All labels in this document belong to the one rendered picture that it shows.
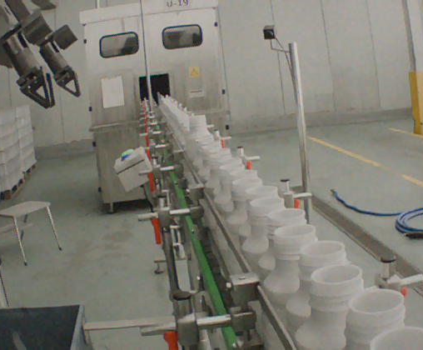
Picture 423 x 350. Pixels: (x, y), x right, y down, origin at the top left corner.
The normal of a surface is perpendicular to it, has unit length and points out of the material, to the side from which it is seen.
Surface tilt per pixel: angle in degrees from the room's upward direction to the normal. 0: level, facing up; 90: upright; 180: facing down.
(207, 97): 90
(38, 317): 90
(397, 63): 90
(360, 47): 90
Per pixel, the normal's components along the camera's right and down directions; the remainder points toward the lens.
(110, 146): 0.12, 0.17
